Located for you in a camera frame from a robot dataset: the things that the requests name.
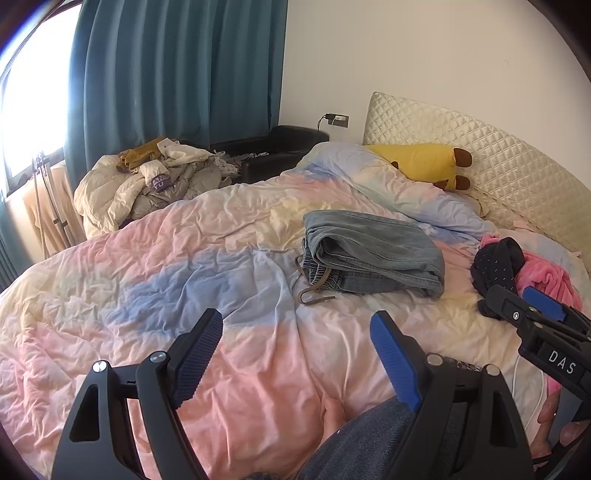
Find pastel quilt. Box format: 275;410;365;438
0;141;591;480

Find garment steamer stand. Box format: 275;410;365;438
31;154;70;259

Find black dotted garment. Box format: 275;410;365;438
471;237;527;319

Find yellow plush toy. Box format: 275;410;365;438
362;143;475;192

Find pink garment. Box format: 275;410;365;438
480;234;585;310

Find mustard yellow garment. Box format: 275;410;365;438
115;137;160;171

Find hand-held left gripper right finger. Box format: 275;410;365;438
370;310;534;480

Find blue denim jeans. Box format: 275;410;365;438
302;210;445;298

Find narrow blue curtain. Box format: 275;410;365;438
0;198;21;294

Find black leather sofa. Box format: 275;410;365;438
210;124;331;184

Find cream quilted headboard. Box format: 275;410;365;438
362;91;591;282

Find brown belt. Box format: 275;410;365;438
294;256;337;305

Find wall socket with charger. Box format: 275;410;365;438
318;112;350;130

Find person's right hand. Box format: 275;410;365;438
529;394;589;464

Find pile of cream clothes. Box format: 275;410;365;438
74;154;153;238

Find white crumpled garment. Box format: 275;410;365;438
157;138;213;169

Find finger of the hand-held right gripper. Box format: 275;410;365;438
487;284;526;326
521;286;591;334

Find person's leg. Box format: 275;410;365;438
249;394;419;480

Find window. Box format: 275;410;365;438
0;4;81;195

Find wide blue curtain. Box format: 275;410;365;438
64;0;289;195

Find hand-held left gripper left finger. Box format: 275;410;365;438
51;308;223;480

